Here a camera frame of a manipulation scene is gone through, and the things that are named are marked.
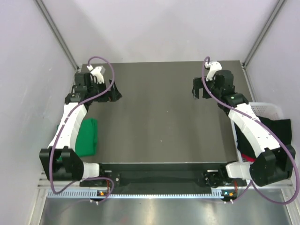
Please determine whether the right aluminium frame post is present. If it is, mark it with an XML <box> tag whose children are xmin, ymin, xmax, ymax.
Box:
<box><xmin>242</xmin><ymin>0</ymin><xmax>287</xmax><ymax>69</ymax></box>

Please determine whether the left aluminium frame post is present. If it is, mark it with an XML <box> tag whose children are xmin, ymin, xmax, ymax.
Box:
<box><xmin>33</xmin><ymin>0</ymin><xmax>79</xmax><ymax>70</ymax></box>

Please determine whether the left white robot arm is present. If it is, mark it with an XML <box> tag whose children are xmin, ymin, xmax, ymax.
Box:
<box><xmin>39</xmin><ymin>79</ymin><xmax>122</xmax><ymax>186</ymax></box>

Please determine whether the red t-shirt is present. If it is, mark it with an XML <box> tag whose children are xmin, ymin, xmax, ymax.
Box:
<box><xmin>241</xmin><ymin>153</ymin><xmax>256</xmax><ymax>162</ymax></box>

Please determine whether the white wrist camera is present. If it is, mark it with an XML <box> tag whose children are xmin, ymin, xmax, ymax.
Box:
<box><xmin>204</xmin><ymin>61</ymin><xmax>222</xmax><ymax>82</ymax></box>
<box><xmin>87</xmin><ymin>65</ymin><xmax>105</xmax><ymax>84</ymax></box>

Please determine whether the white plastic laundry basket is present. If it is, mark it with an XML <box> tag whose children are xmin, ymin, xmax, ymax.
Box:
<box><xmin>231</xmin><ymin>102</ymin><xmax>286</xmax><ymax>162</ymax></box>

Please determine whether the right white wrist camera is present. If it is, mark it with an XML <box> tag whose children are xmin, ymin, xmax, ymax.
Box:
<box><xmin>204</xmin><ymin>61</ymin><xmax>222</xmax><ymax>82</ymax></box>

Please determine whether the aluminium frame post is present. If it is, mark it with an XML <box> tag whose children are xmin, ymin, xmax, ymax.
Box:
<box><xmin>33</xmin><ymin>0</ymin><xmax>79</xmax><ymax>70</ymax></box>
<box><xmin>242</xmin><ymin>0</ymin><xmax>287</xmax><ymax>69</ymax></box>

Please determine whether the black t-shirt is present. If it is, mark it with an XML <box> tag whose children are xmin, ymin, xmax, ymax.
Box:
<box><xmin>234</xmin><ymin>116</ymin><xmax>292</xmax><ymax>159</ymax></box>

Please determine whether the folded green t-shirt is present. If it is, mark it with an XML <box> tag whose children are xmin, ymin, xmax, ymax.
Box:
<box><xmin>56</xmin><ymin>118</ymin><xmax>98</xmax><ymax>158</ymax></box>

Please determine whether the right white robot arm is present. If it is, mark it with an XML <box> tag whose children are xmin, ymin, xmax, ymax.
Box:
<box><xmin>192</xmin><ymin>69</ymin><xmax>295</xmax><ymax>187</ymax></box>

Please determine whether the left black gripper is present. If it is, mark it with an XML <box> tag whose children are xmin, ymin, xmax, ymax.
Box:
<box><xmin>87</xmin><ymin>79</ymin><xmax>121</xmax><ymax>103</ymax></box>

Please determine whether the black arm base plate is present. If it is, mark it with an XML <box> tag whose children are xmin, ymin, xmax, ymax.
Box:
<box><xmin>100</xmin><ymin>163</ymin><xmax>246</xmax><ymax>188</ymax></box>

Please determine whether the white slotted cable duct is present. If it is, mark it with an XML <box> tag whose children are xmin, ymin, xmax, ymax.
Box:
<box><xmin>47</xmin><ymin>189</ymin><xmax>236</xmax><ymax>199</ymax></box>

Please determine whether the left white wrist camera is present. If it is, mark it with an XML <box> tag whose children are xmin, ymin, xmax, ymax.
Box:
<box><xmin>87</xmin><ymin>65</ymin><xmax>105</xmax><ymax>84</ymax></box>

